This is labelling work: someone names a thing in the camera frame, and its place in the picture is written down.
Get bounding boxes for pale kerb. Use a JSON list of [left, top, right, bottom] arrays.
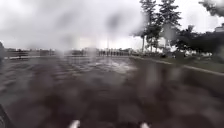
[[129, 55, 224, 78]]

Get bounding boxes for long railing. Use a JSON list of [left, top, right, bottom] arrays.
[[2, 48, 134, 61]]

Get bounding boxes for grass strip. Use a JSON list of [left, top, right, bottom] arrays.
[[139, 53, 224, 74]]

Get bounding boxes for row of trees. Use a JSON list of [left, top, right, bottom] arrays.
[[132, 0, 224, 58]]

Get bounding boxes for wet dark paved ground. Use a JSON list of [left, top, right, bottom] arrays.
[[0, 55, 224, 128]]

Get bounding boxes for robot's own part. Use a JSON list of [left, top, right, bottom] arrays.
[[139, 121, 151, 128], [68, 119, 81, 128]]

